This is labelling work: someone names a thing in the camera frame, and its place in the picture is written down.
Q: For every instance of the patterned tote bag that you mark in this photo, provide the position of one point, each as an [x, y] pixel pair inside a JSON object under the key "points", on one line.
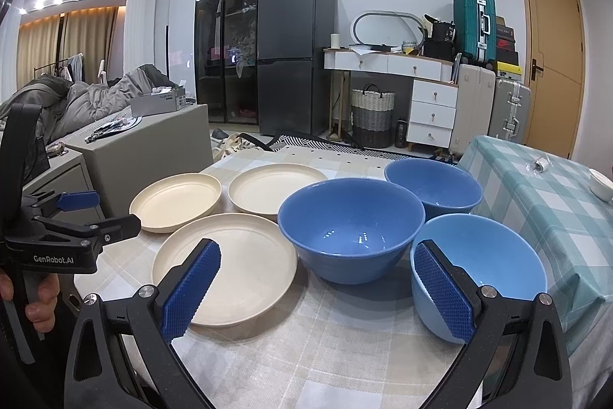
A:
{"points": [[224, 145]]}

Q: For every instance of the light blue bowl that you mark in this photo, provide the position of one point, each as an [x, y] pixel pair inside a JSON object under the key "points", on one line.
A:
{"points": [[490, 252]]}

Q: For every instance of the small wrapped white object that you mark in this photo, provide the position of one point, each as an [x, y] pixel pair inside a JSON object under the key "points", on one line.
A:
{"points": [[539, 165]]}

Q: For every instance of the grey cardboard box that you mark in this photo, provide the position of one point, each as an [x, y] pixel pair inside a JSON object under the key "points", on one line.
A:
{"points": [[159, 101]]}

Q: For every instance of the teal hard suitcase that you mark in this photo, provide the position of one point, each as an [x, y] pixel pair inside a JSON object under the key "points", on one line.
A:
{"points": [[475, 31]]}

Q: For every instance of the black refrigerator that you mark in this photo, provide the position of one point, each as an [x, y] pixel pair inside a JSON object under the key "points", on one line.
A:
{"points": [[293, 84]]}

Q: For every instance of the cream plate front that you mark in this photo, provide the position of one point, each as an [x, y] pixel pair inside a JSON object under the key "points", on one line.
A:
{"points": [[257, 267]]}

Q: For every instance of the black water bottle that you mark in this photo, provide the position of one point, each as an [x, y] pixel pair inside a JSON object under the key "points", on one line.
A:
{"points": [[401, 133]]}

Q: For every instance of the teal plaid tablecloth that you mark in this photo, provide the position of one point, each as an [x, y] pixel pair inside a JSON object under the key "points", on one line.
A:
{"points": [[569, 228]]}

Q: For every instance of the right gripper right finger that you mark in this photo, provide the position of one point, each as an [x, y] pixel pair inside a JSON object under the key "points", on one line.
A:
{"points": [[536, 372]]}

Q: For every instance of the white bowl on teal table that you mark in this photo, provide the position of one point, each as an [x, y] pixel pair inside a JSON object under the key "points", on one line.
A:
{"points": [[600, 185]]}

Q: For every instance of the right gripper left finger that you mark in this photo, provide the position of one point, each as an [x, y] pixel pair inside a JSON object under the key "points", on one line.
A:
{"points": [[121, 353]]}

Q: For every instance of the woven laundry basket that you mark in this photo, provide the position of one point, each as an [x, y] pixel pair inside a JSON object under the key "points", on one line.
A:
{"points": [[372, 116]]}

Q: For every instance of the beige suitcase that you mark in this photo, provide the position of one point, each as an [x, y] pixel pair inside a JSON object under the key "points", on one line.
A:
{"points": [[476, 87]]}

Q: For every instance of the oval mirror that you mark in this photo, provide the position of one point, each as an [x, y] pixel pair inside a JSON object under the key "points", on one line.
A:
{"points": [[388, 28]]}

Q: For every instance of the cream plate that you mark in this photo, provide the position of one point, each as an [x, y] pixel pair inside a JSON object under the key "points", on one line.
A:
{"points": [[257, 267], [171, 203], [262, 190]]}

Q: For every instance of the silver aluminium suitcase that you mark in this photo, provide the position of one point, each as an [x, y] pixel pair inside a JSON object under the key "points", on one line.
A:
{"points": [[510, 111]]}

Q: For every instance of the small dark blue bowl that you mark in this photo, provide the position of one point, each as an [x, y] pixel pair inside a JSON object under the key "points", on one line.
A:
{"points": [[443, 188]]}

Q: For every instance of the wooden door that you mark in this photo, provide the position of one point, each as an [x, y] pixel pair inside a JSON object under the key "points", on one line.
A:
{"points": [[555, 74]]}

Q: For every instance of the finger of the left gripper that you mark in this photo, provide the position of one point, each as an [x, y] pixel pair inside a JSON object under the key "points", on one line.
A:
{"points": [[107, 231], [50, 204]]}

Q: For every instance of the grey bedding pile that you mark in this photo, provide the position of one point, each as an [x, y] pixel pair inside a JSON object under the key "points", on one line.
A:
{"points": [[67, 106]]}

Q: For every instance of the dark glass cabinet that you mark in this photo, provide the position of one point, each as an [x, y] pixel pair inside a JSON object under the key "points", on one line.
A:
{"points": [[226, 59]]}

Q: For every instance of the person left hand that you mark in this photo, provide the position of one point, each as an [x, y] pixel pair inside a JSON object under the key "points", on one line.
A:
{"points": [[41, 312]]}

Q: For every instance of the large dark blue bowl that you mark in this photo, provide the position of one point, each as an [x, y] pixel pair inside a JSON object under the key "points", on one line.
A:
{"points": [[352, 230]]}

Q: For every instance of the white drawer desk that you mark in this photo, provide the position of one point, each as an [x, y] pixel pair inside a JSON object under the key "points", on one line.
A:
{"points": [[425, 94]]}

